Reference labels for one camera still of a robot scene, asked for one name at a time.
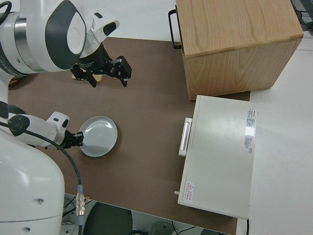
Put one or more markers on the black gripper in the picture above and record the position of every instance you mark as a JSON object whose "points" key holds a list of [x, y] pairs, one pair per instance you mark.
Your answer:
{"points": [[69, 140], [94, 61]]}

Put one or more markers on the gray plate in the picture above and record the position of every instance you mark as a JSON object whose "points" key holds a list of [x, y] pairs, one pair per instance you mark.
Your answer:
{"points": [[99, 137]]}

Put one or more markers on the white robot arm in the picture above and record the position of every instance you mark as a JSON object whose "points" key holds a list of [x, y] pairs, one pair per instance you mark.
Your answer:
{"points": [[29, 36], [36, 129]]}

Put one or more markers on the wooden mug rack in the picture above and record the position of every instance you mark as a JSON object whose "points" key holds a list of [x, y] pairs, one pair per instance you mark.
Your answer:
{"points": [[99, 78]]}

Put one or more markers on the brown table mat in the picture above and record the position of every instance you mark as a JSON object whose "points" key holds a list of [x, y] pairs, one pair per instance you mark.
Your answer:
{"points": [[146, 110]]}

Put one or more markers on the brown wicker basket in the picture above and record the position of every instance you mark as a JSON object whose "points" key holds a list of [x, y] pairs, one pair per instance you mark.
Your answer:
{"points": [[15, 82]]}

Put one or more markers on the white toaster oven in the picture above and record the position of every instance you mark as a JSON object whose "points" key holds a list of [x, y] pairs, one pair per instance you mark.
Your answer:
{"points": [[220, 151]]}

